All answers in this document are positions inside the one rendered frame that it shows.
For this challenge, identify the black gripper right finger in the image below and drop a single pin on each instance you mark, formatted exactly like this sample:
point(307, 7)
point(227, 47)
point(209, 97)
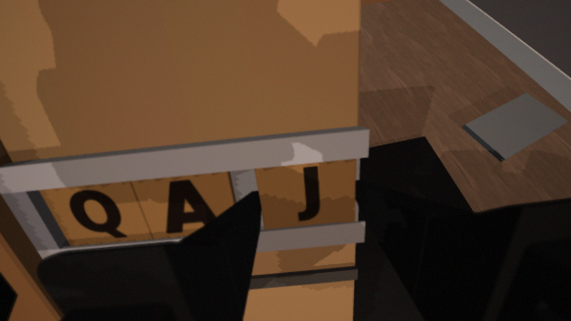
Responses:
point(457, 265)

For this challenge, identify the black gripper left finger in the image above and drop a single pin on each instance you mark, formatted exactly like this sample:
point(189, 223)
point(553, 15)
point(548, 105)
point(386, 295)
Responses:
point(203, 277)

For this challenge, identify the tan letter tile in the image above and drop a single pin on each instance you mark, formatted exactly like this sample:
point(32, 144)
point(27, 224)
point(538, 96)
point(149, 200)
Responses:
point(307, 194)
point(93, 214)
point(178, 206)

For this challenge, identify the tan wooden board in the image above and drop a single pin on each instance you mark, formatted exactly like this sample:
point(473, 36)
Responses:
point(110, 91)

